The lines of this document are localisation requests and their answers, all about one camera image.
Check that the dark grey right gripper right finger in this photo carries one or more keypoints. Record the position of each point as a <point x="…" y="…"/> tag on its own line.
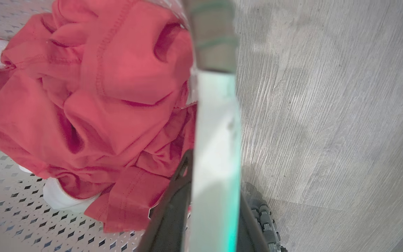
<point x="248" y="227"/>

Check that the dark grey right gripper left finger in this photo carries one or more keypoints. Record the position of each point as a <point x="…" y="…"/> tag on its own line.
<point x="171" y="217"/>

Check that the white perforated laundry basket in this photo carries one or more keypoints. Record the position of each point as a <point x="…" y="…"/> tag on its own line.
<point x="215" y="140"/>

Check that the grey ribbed robot wheel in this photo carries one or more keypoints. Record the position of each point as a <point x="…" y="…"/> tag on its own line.
<point x="268" y="227"/>

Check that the white garment with red stripe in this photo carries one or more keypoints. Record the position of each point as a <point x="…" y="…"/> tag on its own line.
<point x="61" y="197"/>

